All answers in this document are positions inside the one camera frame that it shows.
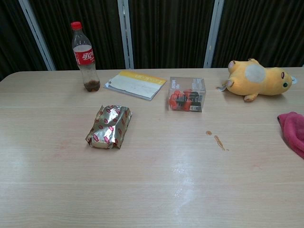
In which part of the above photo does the pink cloth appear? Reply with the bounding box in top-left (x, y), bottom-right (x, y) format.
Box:
top-left (277, 111), bottom-right (304, 160)

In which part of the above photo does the brown liquid spill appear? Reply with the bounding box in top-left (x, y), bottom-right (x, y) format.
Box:
top-left (205, 130), bottom-right (230, 152)

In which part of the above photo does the yellow and white notebook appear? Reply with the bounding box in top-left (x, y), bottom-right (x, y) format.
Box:
top-left (103, 70), bottom-right (168, 102)

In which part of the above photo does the clear box with orange items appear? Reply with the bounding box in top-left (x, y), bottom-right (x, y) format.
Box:
top-left (167, 76), bottom-right (207, 114)

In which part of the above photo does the gold foil snack package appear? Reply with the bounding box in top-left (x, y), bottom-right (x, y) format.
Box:
top-left (85, 104), bottom-right (133, 150)

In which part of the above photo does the black curtain panel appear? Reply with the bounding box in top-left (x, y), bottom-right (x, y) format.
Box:
top-left (128, 0), bottom-right (216, 69)
top-left (0, 0), bottom-right (49, 82)
top-left (28, 0), bottom-right (126, 71)
top-left (212, 0), bottom-right (304, 68)

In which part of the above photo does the cola bottle with red cap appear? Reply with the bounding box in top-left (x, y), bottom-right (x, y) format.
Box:
top-left (71, 21), bottom-right (101, 93)

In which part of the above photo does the yellow plush toy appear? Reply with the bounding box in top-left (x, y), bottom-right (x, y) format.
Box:
top-left (215, 58), bottom-right (299, 103)

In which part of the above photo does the grey partition post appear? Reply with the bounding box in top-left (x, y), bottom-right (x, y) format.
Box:
top-left (203, 0), bottom-right (226, 69)
top-left (117, 0), bottom-right (135, 70)
top-left (18, 0), bottom-right (57, 71)

